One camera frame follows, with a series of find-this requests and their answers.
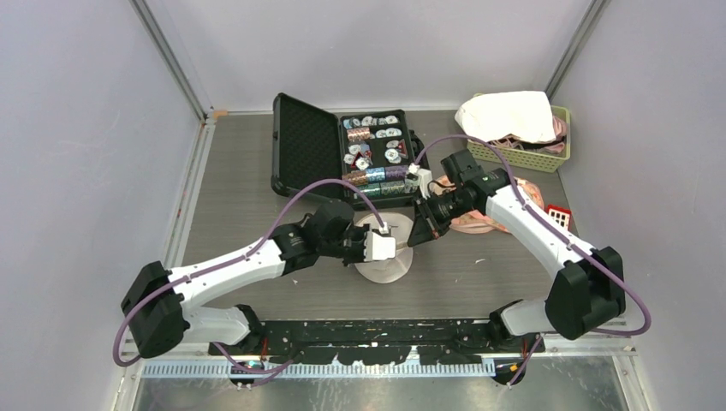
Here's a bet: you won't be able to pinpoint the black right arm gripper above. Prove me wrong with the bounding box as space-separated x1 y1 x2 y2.
409 186 475 246

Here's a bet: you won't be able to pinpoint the floral mesh laundry bag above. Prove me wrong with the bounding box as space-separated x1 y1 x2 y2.
433 176 545 235

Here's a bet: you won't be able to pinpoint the white bra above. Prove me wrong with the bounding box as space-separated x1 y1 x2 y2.
455 91 556 144

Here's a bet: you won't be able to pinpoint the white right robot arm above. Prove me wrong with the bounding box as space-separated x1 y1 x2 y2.
406 150 626 352

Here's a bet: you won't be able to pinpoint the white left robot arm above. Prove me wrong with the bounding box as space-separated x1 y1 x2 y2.
121 200 378 359

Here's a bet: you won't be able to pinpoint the black poker chip case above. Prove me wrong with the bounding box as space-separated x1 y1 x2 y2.
271 93 425 209

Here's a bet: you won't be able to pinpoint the green plastic basket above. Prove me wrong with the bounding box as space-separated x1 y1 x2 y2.
467 104 571 172

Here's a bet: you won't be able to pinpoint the pink bras in basket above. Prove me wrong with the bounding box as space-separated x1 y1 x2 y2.
493 116 568 156

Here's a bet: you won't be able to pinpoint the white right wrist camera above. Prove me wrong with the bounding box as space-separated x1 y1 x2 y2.
404 164 433 199

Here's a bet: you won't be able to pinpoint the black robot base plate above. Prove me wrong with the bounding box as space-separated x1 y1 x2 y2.
224 319 537 366

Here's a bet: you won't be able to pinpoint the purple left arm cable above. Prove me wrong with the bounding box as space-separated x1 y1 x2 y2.
112 178 391 388

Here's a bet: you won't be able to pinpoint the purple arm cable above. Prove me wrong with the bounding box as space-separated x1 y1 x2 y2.
112 178 391 388
414 134 653 387

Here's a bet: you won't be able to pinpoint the aluminium frame rail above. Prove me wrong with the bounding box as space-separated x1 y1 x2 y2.
129 0 207 122

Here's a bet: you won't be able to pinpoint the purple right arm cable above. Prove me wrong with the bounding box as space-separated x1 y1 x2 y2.
414 134 653 387

